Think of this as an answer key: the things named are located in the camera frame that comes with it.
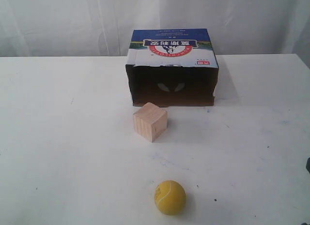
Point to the yellow tennis ball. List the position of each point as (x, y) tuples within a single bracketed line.
[(170, 197)]

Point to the dark robot arm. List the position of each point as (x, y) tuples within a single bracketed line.
[(308, 165)]

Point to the light wooden cube block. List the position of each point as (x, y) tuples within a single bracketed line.
[(150, 121)]

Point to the blue white cardboard box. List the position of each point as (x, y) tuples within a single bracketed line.
[(176, 67)]

